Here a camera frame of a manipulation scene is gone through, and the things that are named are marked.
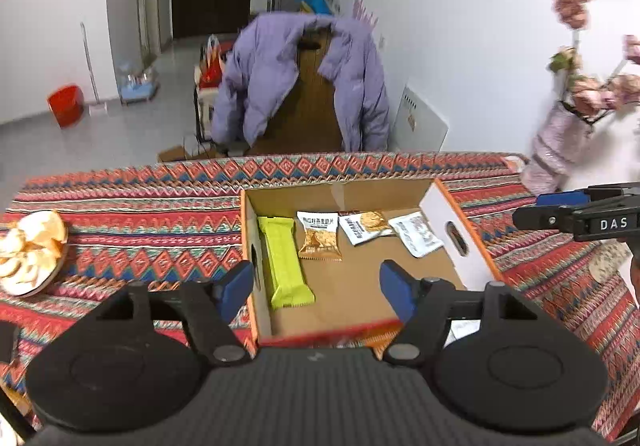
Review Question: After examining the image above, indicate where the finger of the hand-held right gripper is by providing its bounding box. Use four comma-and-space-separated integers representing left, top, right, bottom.
536, 185, 626, 209
512, 205, 583, 231

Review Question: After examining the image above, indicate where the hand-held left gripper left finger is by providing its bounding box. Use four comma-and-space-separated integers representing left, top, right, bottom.
95, 260, 256, 368

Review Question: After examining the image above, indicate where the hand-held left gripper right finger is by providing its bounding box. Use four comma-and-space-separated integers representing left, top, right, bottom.
378, 259, 542, 368

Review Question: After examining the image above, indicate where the orange and white cardboard box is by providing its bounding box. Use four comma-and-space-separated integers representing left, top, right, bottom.
240, 177, 501, 348

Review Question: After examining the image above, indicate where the white grey-print snack packet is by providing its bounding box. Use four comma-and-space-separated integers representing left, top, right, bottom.
388, 211, 445, 257

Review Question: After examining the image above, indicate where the green snack bar packet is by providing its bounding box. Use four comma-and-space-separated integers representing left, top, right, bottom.
257, 216, 316, 311

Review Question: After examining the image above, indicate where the white cookie packet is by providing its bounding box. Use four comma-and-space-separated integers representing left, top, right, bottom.
338, 210, 396, 247

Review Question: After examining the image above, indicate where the orange oat chip packet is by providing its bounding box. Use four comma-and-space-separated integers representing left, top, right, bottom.
296, 211, 344, 261

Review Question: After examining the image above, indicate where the pink flower vase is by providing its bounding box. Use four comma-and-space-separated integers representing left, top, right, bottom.
520, 102, 601, 197

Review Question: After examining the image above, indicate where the red patterned tablecloth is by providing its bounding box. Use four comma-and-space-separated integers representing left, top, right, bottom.
0, 152, 640, 442

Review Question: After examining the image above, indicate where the flat cardboard on floor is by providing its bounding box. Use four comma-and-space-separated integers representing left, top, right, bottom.
157, 146, 201, 163

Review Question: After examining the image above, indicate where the white leaning board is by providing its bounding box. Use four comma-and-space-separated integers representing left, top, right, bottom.
391, 84, 449, 153

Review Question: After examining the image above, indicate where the wooden chair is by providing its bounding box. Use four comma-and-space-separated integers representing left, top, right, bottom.
249, 18, 347, 157

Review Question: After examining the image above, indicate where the bunch of pink artificial flowers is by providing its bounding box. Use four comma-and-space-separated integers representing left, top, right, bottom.
547, 0, 640, 119

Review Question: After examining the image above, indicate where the white stool with red bag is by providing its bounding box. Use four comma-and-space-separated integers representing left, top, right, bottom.
193, 34, 233, 147

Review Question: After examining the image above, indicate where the purple puffer jacket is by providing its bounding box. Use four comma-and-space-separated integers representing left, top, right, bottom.
210, 12, 392, 153

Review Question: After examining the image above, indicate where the blue basin with bottles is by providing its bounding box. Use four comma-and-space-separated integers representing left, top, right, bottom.
116, 58, 161, 105

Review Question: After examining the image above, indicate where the black object at table edge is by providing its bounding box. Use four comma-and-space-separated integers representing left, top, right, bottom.
0, 323, 22, 366

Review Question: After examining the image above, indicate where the red bucket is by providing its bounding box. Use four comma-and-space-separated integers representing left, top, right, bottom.
47, 84, 86, 129

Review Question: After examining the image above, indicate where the mop with white handle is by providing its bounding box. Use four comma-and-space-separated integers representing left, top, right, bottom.
79, 22, 110, 117

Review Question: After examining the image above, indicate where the purple wall sticker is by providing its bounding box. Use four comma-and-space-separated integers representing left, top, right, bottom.
350, 0, 380, 29

